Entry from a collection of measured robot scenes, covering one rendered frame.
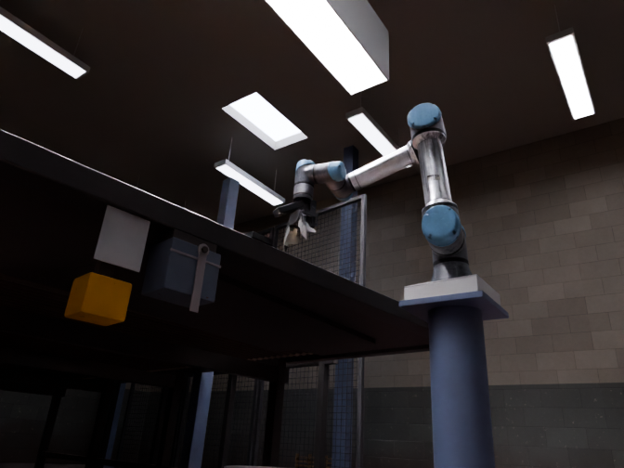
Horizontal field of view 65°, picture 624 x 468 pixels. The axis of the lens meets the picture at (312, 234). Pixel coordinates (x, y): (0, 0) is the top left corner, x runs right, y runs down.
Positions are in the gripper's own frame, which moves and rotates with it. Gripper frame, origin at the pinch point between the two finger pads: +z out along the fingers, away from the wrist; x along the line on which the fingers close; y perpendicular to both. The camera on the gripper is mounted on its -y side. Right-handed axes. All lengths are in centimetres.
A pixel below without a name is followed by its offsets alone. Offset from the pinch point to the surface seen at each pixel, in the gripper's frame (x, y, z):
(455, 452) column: -38, 37, 64
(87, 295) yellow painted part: -45, -66, 43
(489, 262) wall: 251, 421, -175
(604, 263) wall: 134, 471, -154
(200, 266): -40, -44, 30
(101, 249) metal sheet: -42, -65, 33
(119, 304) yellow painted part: -43, -60, 43
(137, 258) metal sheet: -40, -58, 32
